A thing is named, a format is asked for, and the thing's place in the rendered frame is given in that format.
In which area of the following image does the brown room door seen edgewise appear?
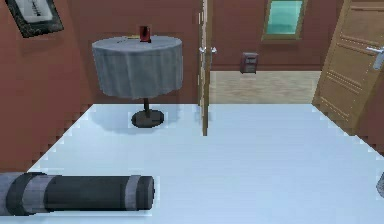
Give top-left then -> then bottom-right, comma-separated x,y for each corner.
198,0 -> 214,137

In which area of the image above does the round table with grey cloth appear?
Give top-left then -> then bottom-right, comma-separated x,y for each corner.
91,34 -> 184,129

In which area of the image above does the small dark red cabinet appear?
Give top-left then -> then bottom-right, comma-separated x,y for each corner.
239,51 -> 260,75

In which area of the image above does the red box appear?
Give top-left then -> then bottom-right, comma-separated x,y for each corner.
138,25 -> 152,44

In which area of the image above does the green framed window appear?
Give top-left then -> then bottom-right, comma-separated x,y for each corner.
261,0 -> 309,42

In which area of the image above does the dark grey rolled cylinder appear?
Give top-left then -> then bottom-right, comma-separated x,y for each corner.
0,171 -> 156,217

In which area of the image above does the brown panelled room door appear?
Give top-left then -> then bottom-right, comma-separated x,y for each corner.
311,0 -> 384,131

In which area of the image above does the black framed picture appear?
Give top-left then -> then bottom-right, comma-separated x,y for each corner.
4,0 -> 65,39

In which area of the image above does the grey object at edge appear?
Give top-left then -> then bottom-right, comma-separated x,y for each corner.
376,173 -> 384,200

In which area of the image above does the silver lever door handle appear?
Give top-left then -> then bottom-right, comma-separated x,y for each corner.
365,46 -> 384,71

